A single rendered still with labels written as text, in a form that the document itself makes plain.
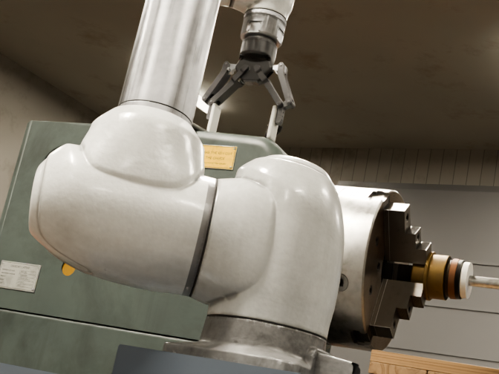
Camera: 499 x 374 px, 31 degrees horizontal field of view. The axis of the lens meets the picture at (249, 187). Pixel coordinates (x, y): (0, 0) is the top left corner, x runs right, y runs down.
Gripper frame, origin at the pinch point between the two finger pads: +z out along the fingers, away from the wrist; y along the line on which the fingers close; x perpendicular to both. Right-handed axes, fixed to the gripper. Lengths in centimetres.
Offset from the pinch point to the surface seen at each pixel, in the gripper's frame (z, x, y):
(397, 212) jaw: 13.0, 2.4, 34.2
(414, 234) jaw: 16.1, 5.1, 37.3
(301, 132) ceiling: -260, 691, -281
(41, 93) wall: -245, 574, -537
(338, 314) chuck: 33.6, 1.1, 26.7
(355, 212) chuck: 15.0, -1.9, 27.5
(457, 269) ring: 21, 8, 45
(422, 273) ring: 22.6, 8.9, 39.0
